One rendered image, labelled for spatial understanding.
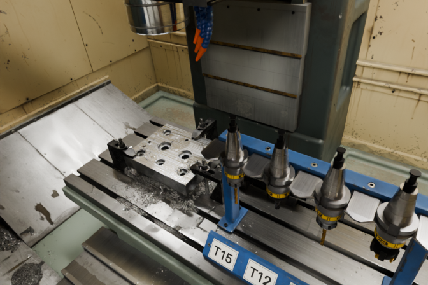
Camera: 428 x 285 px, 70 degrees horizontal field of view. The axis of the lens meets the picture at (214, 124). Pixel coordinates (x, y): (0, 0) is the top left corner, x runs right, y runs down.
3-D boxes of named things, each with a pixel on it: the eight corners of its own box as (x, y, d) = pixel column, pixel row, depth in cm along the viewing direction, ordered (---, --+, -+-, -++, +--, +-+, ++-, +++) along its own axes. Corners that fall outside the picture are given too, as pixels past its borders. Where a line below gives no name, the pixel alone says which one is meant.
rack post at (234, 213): (231, 234, 89) (225, 158, 72) (216, 226, 92) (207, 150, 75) (248, 211, 95) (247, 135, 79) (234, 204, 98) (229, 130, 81)
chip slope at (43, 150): (53, 270, 114) (23, 227, 100) (-21, 199, 149) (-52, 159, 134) (197, 143, 172) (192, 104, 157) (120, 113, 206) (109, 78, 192)
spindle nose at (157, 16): (203, 23, 79) (198, -28, 73) (153, 40, 71) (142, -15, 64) (166, 14, 89) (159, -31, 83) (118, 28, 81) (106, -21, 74)
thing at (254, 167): (258, 182, 63) (258, 179, 63) (237, 173, 66) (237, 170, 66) (274, 162, 68) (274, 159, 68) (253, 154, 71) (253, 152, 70)
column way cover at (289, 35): (294, 135, 126) (306, 6, 97) (203, 107, 150) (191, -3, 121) (299, 128, 129) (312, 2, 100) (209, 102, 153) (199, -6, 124)
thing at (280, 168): (293, 168, 63) (296, 144, 60) (283, 181, 61) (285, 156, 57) (275, 161, 66) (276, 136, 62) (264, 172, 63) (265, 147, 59)
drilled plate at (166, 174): (186, 196, 97) (185, 185, 95) (126, 165, 112) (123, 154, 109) (226, 156, 112) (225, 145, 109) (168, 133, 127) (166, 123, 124)
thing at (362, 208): (372, 229, 52) (373, 226, 52) (341, 216, 55) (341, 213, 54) (381, 202, 57) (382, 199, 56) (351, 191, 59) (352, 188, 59)
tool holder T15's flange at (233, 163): (253, 161, 70) (253, 152, 69) (235, 175, 67) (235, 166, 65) (233, 150, 74) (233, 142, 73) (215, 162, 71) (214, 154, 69)
